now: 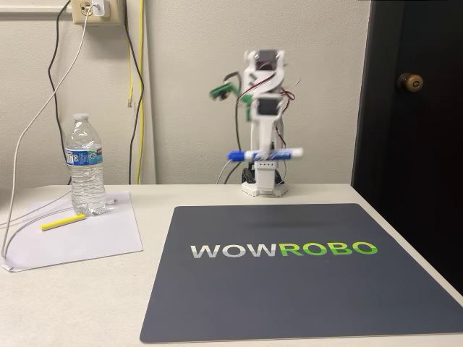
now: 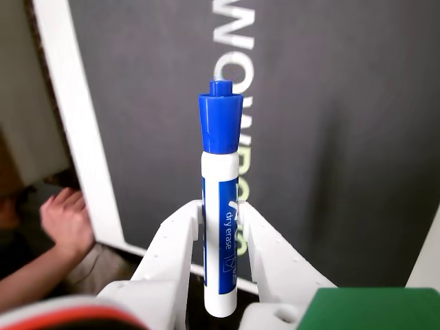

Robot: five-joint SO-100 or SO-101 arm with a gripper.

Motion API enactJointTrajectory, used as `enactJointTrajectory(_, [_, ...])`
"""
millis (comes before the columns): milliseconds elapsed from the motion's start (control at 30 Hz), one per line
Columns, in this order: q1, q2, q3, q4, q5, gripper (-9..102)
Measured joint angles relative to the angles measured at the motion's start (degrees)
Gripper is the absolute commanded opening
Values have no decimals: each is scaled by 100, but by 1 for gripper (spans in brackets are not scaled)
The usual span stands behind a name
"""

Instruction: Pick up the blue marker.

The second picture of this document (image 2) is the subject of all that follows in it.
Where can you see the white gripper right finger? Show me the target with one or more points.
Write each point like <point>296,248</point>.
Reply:
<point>275,264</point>

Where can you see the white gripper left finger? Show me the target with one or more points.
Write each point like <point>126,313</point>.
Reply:
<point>168,247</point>

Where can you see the blue dry erase marker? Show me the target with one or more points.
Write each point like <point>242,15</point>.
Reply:
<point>220,165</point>

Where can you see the person's hand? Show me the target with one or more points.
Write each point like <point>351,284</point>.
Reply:
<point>68,223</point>

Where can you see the dark grey WOWROBO mat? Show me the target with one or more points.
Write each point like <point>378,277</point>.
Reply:
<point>326,137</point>

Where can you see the green gripper camera mount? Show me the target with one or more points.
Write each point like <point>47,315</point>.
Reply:
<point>371,309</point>

